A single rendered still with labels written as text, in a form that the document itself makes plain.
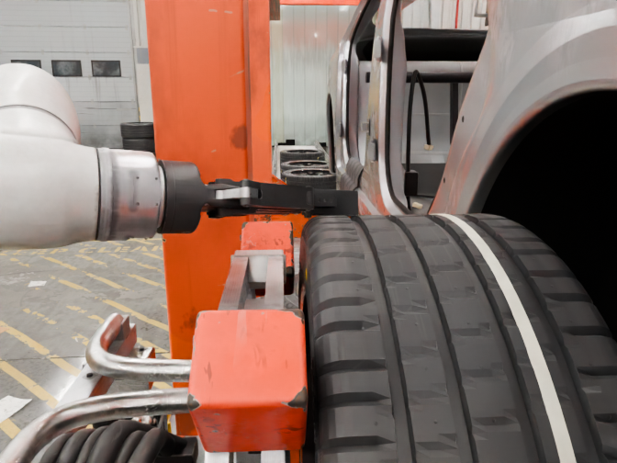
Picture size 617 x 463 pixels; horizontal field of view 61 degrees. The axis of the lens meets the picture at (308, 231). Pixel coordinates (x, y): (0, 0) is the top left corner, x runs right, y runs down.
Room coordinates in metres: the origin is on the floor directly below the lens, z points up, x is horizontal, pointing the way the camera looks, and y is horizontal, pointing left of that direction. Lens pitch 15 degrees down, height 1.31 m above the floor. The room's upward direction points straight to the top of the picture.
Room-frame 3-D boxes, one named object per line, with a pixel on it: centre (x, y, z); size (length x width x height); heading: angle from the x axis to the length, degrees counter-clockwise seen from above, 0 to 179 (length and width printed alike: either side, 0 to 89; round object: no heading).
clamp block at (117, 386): (0.68, 0.27, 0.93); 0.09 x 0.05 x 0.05; 93
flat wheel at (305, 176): (5.55, -0.04, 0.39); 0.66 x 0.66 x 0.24
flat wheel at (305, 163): (6.29, 0.01, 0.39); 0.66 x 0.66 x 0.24
